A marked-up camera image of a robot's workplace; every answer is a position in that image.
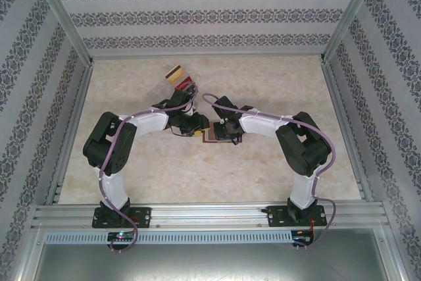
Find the brown leather card holder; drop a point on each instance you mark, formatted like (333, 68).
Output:
(208, 136)

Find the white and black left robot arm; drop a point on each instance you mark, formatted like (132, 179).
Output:
(148, 124)

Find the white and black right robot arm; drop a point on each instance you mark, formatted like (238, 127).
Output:
(263, 123)

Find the red card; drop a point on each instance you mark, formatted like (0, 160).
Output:
(184, 83)

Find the gold card with black stripe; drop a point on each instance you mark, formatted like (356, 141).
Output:
(174, 74)

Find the grey metal sheet panel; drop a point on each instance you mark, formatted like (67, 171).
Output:
(210, 261)

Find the aluminium mounting rail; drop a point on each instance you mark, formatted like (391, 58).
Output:
(204, 215)

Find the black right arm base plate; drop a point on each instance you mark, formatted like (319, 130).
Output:
(276, 216)

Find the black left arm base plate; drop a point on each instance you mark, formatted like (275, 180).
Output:
(141, 216)

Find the aluminium table side rail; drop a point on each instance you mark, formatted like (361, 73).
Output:
(336, 96)
(69, 129)

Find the aluminium frame post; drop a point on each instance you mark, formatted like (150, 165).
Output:
(64, 14)
(351, 14)

